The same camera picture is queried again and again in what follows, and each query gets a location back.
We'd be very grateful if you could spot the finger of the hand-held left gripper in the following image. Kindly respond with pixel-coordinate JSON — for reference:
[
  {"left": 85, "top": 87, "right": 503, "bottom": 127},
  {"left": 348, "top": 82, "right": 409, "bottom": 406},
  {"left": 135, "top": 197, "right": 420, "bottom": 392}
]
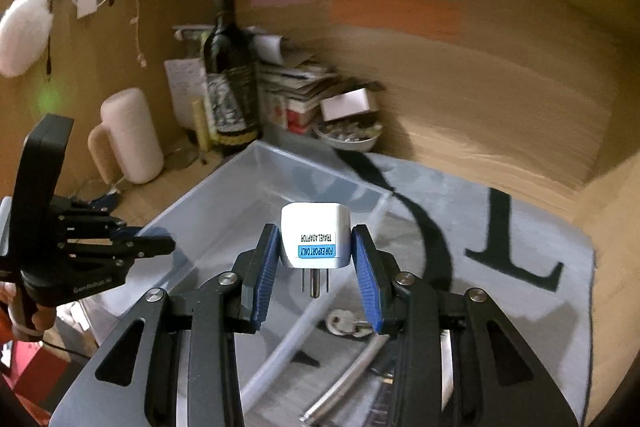
[
  {"left": 52, "top": 196, "right": 128, "bottom": 234},
  {"left": 65, "top": 229, "right": 177, "bottom": 270}
]

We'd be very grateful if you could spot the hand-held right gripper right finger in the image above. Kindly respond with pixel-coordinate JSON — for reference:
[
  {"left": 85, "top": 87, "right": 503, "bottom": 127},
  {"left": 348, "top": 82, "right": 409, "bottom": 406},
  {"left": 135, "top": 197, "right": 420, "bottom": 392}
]
[{"left": 350, "top": 224, "right": 573, "bottom": 427}]

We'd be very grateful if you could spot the white paper card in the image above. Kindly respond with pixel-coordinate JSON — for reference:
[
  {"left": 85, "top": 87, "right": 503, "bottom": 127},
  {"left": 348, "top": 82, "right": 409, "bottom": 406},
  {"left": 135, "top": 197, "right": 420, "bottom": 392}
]
[{"left": 164, "top": 58, "right": 208, "bottom": 130}]

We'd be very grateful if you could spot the fluffy white puff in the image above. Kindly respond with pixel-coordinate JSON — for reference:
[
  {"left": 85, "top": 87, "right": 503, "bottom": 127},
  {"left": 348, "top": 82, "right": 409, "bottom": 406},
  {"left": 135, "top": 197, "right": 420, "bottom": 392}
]
[{"left": 0, "top": 0, "right": 55, "bottom": 78}]

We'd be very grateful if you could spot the white travel adapter plug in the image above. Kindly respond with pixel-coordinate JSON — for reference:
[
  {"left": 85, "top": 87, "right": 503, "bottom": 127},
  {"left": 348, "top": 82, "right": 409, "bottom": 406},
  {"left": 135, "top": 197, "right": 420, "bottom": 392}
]
[{"left": 279, "top": 203, "right": 353, "bottom": 299}]

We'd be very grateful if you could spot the stack of books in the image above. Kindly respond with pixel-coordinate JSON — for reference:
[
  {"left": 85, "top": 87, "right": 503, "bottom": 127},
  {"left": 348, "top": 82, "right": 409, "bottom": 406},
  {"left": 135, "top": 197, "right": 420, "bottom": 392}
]
[{"left": 257, "top": 57, "right": 346, "bottom": 135}]

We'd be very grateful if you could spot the white bowl of stones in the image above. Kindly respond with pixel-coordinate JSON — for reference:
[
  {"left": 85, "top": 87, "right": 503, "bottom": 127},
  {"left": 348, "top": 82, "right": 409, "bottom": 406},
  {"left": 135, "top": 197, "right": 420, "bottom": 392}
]
[{"left": 314, "top": 117, "right": 383, "bottom": 152}]

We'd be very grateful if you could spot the grey mat with black letters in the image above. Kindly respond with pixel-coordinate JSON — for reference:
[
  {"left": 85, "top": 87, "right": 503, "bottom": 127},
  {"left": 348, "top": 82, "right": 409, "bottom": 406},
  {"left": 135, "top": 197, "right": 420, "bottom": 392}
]
[{"left": 320, "top": 147, "right": 598, "bottom": 427}]

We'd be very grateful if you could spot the orange sticky note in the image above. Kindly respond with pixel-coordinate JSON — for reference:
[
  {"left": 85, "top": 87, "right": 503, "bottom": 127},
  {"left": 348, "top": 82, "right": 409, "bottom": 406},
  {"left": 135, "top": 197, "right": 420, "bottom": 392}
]
[{"left": 330, "top": 0, "right": 461, "bottom": 40}]

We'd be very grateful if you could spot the silver key bunch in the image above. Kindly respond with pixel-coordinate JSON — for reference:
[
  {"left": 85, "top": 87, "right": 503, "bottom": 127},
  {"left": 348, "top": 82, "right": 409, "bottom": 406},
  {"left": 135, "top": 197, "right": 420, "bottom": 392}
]
[{"left": 325, "top": 309, "right": 373, "bottom": 339}]

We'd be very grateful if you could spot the clear plastic storage bin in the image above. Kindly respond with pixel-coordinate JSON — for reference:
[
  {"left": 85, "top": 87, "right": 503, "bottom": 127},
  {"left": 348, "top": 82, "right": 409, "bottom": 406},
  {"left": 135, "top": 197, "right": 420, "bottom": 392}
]
[{"left": 82, "top": 141, "right": 396, "bottom": 427}]

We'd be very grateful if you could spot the person's left hand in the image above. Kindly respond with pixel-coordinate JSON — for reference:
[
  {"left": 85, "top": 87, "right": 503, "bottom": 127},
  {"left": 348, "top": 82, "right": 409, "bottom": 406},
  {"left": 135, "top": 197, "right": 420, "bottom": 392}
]
[{"left": 0, "top": 282, "right": 58, "bottom": 343}]

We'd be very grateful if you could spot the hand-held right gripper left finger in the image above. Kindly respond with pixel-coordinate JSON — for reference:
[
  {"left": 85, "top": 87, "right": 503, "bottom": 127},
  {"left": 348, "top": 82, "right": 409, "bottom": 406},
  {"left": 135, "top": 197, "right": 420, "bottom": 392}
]
[{"left": 52, "top": 223, "right": 282, "bottom": 427}]

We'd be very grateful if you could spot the beaded string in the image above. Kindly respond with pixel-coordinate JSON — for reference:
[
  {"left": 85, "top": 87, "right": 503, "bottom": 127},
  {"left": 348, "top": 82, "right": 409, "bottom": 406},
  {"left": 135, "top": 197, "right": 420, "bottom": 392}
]
[{"left": 131, "top": 0, "right": 148, "bottom": 68}]

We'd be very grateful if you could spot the cream mug with handle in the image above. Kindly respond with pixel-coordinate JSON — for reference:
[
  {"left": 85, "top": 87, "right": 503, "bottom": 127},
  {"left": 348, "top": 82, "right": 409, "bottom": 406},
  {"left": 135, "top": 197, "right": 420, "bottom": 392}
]
[{"left": 87, "top": 88, "right": 165, "bottom": 185}]

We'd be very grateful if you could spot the small white box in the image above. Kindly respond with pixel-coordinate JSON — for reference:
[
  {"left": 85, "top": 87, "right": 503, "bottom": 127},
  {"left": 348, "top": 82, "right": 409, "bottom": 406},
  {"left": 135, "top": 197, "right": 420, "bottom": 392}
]
[{"left": 320, "top": 88, "right": 378, "bottom": 120}]

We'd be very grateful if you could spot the dark wine bottle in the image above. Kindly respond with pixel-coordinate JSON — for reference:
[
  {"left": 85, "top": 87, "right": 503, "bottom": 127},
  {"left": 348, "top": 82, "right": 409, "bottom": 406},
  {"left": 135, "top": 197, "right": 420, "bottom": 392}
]
[{"left": 202, "top": 0, "right": 261, "bottom": 158}]

